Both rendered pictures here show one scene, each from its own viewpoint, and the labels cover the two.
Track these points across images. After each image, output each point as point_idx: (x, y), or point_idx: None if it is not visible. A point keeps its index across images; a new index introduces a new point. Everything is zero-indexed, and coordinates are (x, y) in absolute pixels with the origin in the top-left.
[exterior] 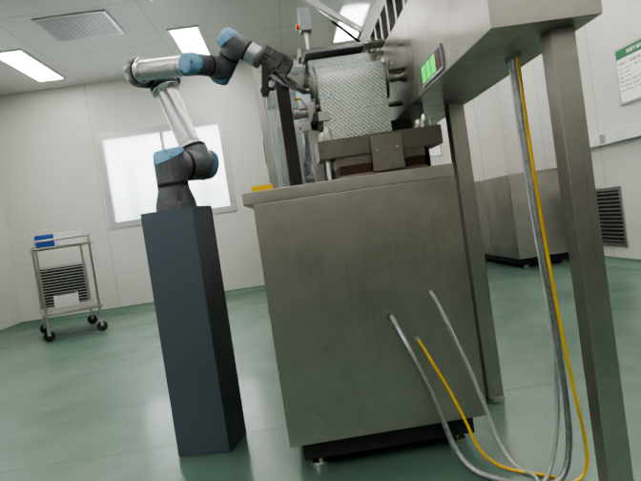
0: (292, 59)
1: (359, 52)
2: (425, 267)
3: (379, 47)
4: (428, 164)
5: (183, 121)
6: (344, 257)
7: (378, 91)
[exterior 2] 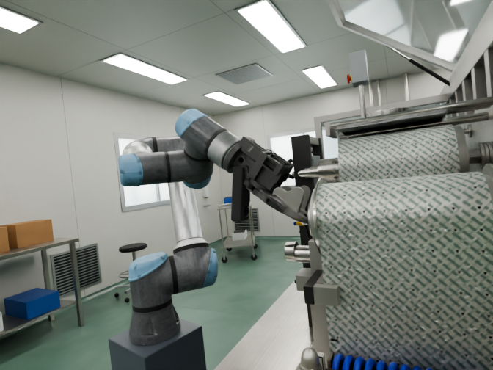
0: (281, 164)
1: (437, 118)
2: None
3: (480, 109)
4: None
5: (181, 215)
6: None
7: (471, 258)
